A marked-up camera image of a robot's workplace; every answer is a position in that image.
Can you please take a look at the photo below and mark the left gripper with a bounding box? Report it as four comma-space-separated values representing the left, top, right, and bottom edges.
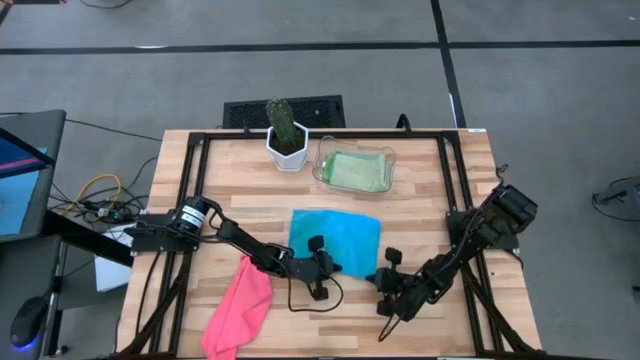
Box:
287, 251, 345, 303

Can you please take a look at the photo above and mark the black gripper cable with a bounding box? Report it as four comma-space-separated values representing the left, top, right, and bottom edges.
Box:
377, 312, 404, 343
286, 272, 346, 314

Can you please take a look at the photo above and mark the teal blue microfiber towel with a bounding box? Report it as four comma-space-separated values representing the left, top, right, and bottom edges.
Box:
287, 208, 383, 281

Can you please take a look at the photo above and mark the black keyboard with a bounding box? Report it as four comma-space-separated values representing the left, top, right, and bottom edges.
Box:
222, 94, 347, 130

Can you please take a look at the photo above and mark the black computer mouse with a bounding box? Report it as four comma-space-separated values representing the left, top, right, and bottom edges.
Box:
9, 293, 52, 351

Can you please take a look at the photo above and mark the white hexagonal plant pot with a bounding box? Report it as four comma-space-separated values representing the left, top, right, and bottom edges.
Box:
264, 121, 311, 174

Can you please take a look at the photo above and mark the black cable bundle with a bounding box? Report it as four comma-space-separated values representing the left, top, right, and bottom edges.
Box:
47, 155, 160, 225

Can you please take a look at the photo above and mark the computer monitor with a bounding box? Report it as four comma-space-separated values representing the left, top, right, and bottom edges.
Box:
0, 108, 68, 245

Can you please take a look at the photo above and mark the yellow cable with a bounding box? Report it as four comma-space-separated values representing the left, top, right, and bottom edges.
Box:
60, 172, 123, 217

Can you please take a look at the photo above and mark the dark grey desk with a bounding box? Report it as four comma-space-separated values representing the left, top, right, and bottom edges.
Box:
0, 208, 135, 360

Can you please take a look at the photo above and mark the thin black floor cable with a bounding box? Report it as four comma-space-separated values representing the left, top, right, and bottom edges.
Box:
63, 117, 164, 143

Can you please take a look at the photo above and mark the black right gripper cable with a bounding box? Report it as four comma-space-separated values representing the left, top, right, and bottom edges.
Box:
377, 312, 404, 343

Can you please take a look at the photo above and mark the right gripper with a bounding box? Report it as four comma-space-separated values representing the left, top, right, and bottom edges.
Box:
364, 268, 429, 323

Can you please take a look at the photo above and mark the green cactus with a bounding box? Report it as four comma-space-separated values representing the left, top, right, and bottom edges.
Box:
265, 97, 300, 149

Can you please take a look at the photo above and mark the pink microfiber towel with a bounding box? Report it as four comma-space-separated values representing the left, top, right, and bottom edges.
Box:
200, 254, 275, 360

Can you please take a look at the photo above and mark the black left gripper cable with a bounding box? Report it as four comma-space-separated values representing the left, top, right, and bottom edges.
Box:
286, 272, 346, 314

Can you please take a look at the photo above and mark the white paper sheet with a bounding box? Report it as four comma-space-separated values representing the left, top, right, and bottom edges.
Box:
93, 223, 136, 294

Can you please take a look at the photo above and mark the pale green microfiber towel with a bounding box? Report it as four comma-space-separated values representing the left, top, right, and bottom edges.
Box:
327, 151, 389, 194

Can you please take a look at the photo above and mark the clear plastic bin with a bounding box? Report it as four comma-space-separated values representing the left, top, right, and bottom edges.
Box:
311, 134, 398, 197

